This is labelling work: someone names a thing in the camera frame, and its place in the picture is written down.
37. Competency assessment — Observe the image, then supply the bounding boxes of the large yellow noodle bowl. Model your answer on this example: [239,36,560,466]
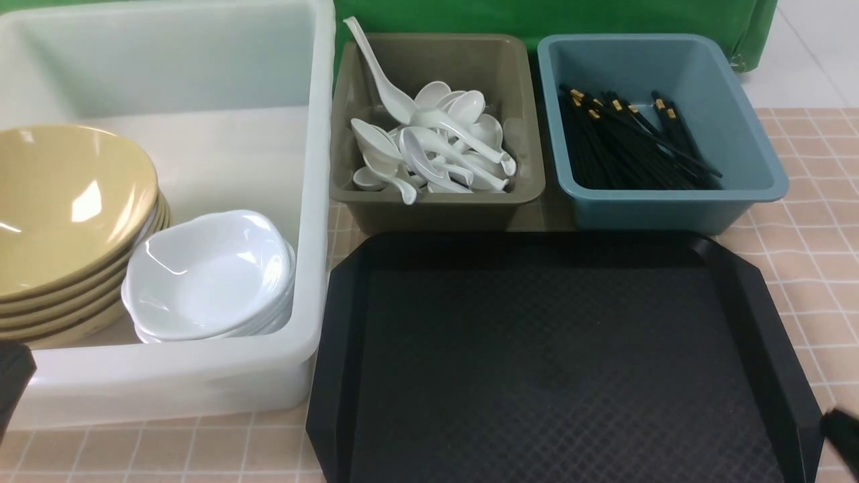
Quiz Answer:
[1,123,158,301]

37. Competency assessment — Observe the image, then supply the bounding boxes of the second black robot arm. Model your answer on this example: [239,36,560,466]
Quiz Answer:
[819,406,858,482]

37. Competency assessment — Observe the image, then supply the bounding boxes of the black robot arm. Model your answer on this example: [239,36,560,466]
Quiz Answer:
[1,339,37,442]

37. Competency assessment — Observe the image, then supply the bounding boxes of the pile of white spoons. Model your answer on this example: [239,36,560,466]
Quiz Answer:
[346,17,519,205]

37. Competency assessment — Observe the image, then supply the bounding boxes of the olive plastic spoon bin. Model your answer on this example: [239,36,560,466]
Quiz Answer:
[330,33,546,235]

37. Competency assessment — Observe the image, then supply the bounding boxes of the stack of white dishes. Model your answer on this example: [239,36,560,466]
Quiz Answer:
[121,210,297,343]

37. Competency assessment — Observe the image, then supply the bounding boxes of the pile of black chopsticks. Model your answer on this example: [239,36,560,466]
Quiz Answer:
[558,85,722,191]

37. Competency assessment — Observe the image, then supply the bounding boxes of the black plastic serving tray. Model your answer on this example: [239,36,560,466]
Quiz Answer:
[306,232,824,482]

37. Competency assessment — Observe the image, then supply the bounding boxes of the large white plastic tub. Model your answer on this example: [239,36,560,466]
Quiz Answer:
[2,1,335,431]

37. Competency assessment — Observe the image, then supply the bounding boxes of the blue plastic chopstick bin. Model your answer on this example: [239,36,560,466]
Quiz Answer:
[537,34,789,235]

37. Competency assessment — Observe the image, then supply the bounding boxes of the stack of yellow bowls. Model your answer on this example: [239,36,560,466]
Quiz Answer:
[2,189,170,349]

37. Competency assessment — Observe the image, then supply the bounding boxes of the green cloth backdrop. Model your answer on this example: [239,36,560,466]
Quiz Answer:
[334,1,777,72]

